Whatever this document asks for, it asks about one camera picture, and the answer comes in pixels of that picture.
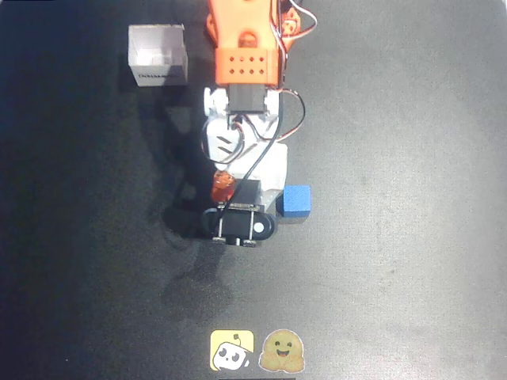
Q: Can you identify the blue cube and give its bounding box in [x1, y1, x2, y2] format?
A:
[276, 184, 313, 219]

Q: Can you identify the white cardboard box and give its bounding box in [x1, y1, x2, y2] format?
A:
[127, 23, 189, 88]

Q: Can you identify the black webcam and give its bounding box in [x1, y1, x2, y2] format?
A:
[201, 203, 277, 247]

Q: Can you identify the hugging face emoji sticker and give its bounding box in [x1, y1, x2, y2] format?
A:
[257, 329, 306, 373]

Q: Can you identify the yellow robot sticker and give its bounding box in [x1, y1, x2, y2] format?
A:
[209, 329, 255, 372]

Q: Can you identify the dark servo wire loop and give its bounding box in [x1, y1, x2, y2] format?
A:
[200, 114, 247, 164]

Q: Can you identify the red white servo wire bundle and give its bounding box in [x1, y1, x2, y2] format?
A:
[273, 0, 318, 143]

